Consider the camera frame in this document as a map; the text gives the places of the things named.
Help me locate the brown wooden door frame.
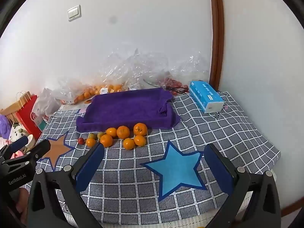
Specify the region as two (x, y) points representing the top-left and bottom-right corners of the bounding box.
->
(207, 0), (225, 92)

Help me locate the blue tissue pack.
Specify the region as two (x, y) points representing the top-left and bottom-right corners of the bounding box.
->
(189, 80), (225, 114)

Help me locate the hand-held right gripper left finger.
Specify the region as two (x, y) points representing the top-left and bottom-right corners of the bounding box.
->
(27, 142), (106, 228)

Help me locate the grey checked star blanket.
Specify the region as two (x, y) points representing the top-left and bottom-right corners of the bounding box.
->
(36, 91), (281, 226)

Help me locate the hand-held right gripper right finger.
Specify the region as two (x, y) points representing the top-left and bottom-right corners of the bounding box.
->
(204, 144), (282, 228)

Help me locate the labelled clear bag of tangerines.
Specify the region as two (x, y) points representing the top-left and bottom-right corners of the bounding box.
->
(94, 52), (133, 94)

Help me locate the brown wooden baseboard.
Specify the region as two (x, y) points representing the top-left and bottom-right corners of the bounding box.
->
(281, 201), (300, 219)

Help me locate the person's left hand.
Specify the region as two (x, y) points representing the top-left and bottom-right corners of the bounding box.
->
(9, 187), (29, 221)

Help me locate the clear bag of red fruit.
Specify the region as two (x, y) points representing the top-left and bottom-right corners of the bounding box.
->
(161, 52), (211, 95)

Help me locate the white plastic bag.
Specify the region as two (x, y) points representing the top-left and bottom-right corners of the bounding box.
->
(33, 88), (63, 119)

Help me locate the purple plush toy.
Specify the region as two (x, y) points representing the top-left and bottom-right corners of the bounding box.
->
(0, 114), (12, 138)

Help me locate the large stemmed tangerine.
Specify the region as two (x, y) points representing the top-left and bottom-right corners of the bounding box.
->
(133, 123), (148, 136)

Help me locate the purple towel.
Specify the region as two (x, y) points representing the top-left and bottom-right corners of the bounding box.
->
(76, 87), (181, 133)

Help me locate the white light switch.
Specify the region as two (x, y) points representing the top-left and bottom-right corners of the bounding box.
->
(67, 5), (82, 22)

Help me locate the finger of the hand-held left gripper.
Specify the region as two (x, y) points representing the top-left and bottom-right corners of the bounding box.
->
(0, 135), (28, 161)
(0, 139), (51, 169)

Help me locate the white plush toy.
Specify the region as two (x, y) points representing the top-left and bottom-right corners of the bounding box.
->
(8, 122), (35, 152)

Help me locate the red paper gift bag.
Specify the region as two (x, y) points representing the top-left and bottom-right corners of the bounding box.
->
(0, 91), (44, 140)

